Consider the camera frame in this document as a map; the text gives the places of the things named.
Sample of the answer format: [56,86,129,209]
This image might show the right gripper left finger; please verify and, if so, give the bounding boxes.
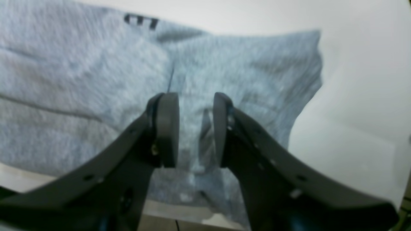
[1,93,179,231]

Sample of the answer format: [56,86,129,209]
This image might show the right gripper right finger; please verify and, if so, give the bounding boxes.
[213,92,399,231]

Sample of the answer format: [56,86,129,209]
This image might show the grey T-shirt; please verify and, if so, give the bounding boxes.
[0,0,322,229]

